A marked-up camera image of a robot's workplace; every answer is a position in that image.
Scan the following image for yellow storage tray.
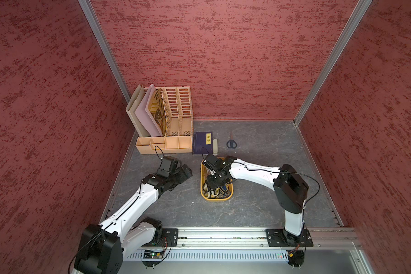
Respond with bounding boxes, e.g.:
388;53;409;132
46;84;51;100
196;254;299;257
200;154;234;202

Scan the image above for dark blue handled scissors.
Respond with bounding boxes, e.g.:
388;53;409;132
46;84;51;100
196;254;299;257
226;131;237;149

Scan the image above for black scissors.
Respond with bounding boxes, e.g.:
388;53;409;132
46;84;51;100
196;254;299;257
202;184;232;200

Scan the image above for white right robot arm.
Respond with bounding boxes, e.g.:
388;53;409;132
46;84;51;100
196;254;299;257
202;155;309;237

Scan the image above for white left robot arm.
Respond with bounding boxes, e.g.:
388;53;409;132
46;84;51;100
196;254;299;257
70;163;192;274

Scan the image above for pale green stapler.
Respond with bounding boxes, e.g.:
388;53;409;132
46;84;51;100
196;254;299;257
212;139;218;156

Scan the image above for dark blue book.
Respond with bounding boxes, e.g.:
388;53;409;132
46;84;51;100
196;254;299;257
192;132;213;156

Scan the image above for yellow patterned book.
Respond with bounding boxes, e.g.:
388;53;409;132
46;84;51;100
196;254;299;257
147;88;167;136

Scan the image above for lilac folder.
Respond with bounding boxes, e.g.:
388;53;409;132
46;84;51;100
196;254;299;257
135;84;165;137

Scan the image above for beige desk organizer file rack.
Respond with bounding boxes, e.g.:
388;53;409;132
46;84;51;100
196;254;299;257
136;86;194;155

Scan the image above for grey-green folder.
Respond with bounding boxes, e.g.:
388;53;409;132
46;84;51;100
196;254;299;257
126;84;151;138

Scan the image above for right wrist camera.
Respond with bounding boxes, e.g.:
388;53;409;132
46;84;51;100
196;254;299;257
202;154;225;172

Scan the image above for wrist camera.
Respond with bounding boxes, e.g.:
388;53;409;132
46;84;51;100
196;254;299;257
202;154;225;172
156;156;181;179

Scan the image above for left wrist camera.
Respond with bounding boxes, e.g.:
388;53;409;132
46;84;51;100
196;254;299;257
156;156;181;179

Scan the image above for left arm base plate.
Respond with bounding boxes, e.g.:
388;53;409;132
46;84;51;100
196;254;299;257
144;228;179;247

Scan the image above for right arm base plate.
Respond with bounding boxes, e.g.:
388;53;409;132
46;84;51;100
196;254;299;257
266;228;314;248

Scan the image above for aluminium mounting rail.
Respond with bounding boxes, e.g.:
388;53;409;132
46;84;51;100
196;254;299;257
126;227;363;267

